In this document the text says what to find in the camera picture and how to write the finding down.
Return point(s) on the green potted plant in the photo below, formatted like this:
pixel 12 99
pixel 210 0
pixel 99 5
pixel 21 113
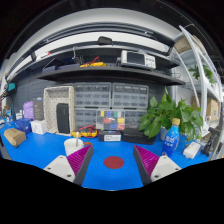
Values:
pixel 166 113

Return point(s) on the yellow tool red leads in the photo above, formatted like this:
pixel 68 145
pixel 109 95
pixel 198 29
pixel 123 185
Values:
pixel 93 64

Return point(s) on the blue box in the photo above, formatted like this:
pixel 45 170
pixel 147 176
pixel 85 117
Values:
pixel 22 125

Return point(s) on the white shelf unit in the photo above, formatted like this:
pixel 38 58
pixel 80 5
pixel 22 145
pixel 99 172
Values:
pixel 201 83

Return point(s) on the black wall shelf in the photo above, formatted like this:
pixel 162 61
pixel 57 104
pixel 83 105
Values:
pixel 110 74

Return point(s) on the black box white label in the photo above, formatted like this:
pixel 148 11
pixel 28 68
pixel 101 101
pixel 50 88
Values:
pixel 110 136

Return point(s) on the teal small object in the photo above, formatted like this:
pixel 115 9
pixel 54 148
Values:
pixel 11 87

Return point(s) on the white power adapter block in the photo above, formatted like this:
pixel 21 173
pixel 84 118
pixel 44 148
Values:
pixel 191 150

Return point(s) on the clear organizer colourful parts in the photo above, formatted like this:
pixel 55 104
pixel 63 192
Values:
pixel 110 120

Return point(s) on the black flat case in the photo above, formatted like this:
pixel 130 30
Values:
pixel 136 136

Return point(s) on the dark grey box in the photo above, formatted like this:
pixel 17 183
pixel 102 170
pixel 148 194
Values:
pixel 38 108

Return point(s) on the flat round red coaster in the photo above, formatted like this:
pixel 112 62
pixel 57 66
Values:
pixel 114 162

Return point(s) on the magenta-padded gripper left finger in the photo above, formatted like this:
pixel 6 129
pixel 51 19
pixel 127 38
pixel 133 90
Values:
pixel 61 166

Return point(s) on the black rounded device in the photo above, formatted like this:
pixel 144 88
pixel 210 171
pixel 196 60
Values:
pixel 105 40

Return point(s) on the black camera stand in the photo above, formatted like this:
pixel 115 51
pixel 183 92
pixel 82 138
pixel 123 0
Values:
pixel 210 143

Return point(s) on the blue drink bottle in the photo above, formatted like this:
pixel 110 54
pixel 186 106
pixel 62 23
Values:
pixel 171 140

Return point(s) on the brown cardboard box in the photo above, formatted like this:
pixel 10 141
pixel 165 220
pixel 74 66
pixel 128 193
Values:
pixel 15 137

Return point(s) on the metal spoon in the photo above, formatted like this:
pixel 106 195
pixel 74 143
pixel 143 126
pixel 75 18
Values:
pixel 77 138

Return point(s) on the purple bag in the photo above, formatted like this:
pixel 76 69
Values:
pixel 28 110

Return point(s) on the beige perforated tray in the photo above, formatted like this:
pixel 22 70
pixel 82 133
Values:
pixel 50 110

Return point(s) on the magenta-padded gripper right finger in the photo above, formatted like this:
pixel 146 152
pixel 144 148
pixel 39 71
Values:
pixel 163 166

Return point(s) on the white oscilloscope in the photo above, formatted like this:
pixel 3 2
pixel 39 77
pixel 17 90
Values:
pixel 136 59

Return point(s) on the yellow multimeter red leads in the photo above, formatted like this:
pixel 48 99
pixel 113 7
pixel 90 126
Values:
pixel 85 133

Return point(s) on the black rectangular device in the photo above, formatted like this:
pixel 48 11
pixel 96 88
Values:
pixel 63 118

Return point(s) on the small white box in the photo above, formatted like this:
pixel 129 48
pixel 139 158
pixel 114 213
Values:
pixel 39 126

